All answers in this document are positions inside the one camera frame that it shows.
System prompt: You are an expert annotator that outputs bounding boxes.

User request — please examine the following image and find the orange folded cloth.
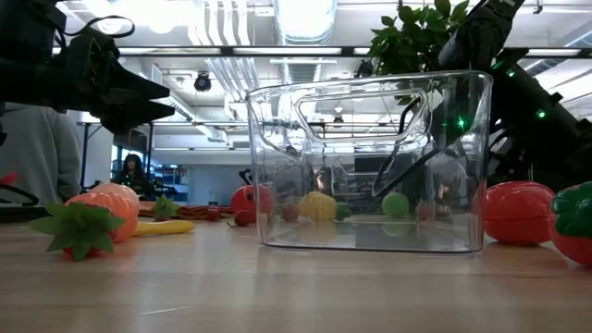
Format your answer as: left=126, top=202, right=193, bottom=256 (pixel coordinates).
left=135, top=200, right=236, bottom=221

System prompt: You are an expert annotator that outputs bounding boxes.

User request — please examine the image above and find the person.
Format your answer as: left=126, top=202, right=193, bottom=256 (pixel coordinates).
left=0, top=102, right=84, bottom=205
left=112, top=153, right=154, bottom=198

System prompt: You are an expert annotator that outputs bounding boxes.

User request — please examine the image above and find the toy strawberry with fabric leaves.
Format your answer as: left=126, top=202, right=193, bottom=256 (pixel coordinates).
left=30, top=200, right=128, bottom=263

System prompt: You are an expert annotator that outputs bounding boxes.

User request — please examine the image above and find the red toy radish with stem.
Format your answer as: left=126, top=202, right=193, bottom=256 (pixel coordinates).
left=226, top=208, right=253, bottom=229

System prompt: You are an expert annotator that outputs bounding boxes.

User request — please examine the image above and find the yellow toy lemon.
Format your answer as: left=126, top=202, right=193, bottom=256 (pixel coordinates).
left=297, top=190, right=339, bottom=223

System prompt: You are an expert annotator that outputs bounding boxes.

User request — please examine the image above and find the green potted plant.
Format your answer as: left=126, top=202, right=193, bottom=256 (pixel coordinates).
left=368, top=0, right=471, bottom=78

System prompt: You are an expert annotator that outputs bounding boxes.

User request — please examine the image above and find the clear plastic storage container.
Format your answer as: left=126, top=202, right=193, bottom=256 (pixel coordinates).
left=244, top=69, right=494, bottom=254

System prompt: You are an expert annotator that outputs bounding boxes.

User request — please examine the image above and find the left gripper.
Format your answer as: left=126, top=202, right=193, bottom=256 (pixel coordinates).
left=55, top=32, right=176, bottom=135

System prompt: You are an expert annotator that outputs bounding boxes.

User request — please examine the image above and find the large red toy strawberry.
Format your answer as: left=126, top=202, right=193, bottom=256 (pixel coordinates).
left=547, top=180, right=592, bottom=268

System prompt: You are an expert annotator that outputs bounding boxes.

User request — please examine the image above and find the small radish with green leaves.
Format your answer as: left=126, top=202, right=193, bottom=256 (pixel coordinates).
left=151, top=193, right=182, bottom=222

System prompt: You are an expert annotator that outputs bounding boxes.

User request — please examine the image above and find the silver ceiling air duct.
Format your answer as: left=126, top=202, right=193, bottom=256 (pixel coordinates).
left=272, top=0, right=339, bottom=45

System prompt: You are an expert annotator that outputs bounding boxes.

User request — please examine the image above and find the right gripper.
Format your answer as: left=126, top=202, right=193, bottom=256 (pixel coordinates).
left=372, top=73, right=491, bottom=198

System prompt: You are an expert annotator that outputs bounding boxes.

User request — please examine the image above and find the black horizontal frame bar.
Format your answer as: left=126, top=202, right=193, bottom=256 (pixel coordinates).
left=50, top=44, right=592, bottom=59

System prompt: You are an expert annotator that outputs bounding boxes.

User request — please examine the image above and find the black ceiling spotlight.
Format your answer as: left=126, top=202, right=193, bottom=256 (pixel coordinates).
left=193, top=70, right=214, bottom=93
left=355, top=59, right=376, bottom=78

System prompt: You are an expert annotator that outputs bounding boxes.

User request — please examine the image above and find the green toy lime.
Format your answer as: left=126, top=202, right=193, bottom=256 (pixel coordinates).
left=380, top=191, right=411, bottom=219

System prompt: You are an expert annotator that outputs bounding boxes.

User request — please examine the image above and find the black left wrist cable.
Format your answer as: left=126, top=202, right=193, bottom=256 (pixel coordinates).
left=55, top=15, right=137, bottom=47

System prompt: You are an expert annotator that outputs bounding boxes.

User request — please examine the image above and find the orange toy fruit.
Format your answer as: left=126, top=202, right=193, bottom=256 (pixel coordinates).
left=64, top=191, right=140, bottom=245

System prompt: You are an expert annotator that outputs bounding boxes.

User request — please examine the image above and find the red toy apple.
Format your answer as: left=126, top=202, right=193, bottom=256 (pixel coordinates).
left=229, top=184, right=275, bottom=224

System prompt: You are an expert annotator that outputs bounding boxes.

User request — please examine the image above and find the small red toy fruit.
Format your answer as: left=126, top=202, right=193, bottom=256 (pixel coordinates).
left=414, top=200, right=439, bottom=222
left=280, top=203, right=301, bottom=224

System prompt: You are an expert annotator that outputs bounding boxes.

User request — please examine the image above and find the red toy tomato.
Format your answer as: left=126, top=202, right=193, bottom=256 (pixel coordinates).
left=483, top=180, right=556, bottom=246

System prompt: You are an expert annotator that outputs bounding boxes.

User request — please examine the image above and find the yellow toy banana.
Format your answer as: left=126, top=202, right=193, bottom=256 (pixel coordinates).
left=131, top=218, right=197, bottom=238

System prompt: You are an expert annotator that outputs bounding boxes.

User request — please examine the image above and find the peach toy fruit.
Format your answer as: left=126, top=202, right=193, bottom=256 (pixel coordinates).
left=90, top=181, right=142, bottom=209

